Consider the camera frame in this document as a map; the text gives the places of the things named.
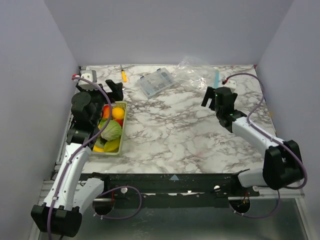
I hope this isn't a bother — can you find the clear zip top bag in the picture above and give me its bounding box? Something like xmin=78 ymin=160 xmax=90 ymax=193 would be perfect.
xmin=172 ymin=56 xmax=220 ymax=93

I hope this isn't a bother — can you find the red toy apple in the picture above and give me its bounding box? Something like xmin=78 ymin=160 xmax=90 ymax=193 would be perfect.
xmin=114 ymin=119 xmax=124 ymax=127

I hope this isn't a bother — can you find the green perforated plastic basket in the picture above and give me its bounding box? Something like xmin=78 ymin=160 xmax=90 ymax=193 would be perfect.
xmin=92 ymin=101 xmax=127 ymax=157

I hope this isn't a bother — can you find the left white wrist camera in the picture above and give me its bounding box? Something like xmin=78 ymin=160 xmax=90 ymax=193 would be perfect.
xmin=78 ymin=70 xmax=97 ymax=90

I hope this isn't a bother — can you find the yellow toy banana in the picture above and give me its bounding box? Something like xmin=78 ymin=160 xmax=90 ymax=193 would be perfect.
xmin=92 ymin=145 xmax=104 ymax=153

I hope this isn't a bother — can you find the green toy cabbage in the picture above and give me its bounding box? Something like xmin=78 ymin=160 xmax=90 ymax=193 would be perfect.
xmin=100 ymin=120 xmax=123 ymax=141

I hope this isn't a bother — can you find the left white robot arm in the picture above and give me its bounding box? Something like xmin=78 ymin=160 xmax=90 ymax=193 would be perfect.
xmin=31 ymin=79 xmax=124 ymax=239

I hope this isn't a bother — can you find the orange toy fruit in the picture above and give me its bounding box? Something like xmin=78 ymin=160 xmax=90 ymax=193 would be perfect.
xmin=112 ymin=107 xmax=126 ymax=120

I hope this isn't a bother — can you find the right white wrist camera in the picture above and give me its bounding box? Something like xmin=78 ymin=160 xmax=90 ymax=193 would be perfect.
xmin=221 ymin=79 xmax=237 ymax=93

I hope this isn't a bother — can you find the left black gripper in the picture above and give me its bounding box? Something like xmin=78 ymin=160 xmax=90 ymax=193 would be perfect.
xmin=76 ymin=79 xmax=122 ymax=125

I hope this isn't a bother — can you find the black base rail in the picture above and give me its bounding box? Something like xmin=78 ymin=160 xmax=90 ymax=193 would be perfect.
xmin=79 ymin=171 xmax=261 ymax=210

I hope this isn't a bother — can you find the yellow handled screwdriver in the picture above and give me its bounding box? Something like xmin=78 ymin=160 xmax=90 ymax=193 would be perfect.
xmin=120 ymin=65 xmax=128 ymax=83

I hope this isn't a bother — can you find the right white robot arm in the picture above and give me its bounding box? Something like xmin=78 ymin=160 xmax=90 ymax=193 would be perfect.
xmin=201 ymin=86 xmax=305 ymax=196

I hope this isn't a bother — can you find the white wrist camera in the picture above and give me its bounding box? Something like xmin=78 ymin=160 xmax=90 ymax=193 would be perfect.
xmin=221 ymin=79 xmax=237 ymax=93
xmin=78 ymin=70 xmax=97 ymax=90

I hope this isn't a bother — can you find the clear plastic compartment box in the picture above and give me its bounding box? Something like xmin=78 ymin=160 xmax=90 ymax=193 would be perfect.
xmin=137 ymin=67 xmax=176 ymax=99

